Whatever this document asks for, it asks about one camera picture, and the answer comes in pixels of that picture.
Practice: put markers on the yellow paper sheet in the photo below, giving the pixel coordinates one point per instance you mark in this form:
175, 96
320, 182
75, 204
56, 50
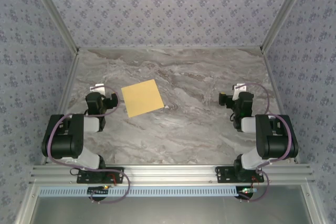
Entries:
143, 97

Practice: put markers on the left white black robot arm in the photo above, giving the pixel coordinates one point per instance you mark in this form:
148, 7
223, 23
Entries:
65, 140

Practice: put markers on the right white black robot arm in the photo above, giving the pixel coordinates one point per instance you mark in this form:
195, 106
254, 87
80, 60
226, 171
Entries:
275, 140

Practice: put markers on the small circuit board with LED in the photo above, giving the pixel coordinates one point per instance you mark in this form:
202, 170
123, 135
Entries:
249, 190
97, 190

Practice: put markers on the aluminium base beam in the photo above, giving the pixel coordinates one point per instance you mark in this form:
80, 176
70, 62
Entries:
170, 174

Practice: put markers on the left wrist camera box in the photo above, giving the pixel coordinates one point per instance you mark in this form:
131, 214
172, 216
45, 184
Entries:
97, 89

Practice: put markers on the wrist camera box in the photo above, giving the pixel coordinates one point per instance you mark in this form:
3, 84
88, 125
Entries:
97, 89
240, 88

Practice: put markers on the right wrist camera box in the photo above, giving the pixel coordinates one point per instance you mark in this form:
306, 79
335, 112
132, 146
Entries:
240, 88

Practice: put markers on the aluminium side rail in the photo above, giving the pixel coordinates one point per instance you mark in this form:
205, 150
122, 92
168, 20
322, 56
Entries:
278, 98
65, 98

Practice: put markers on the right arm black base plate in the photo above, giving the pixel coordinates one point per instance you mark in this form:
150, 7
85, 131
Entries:
223, 174

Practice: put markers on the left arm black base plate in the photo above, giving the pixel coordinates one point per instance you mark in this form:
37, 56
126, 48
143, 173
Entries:
115, 175

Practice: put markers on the aluminium corner post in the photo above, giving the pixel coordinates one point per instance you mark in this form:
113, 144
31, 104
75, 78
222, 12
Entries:
286, 9
52, 11

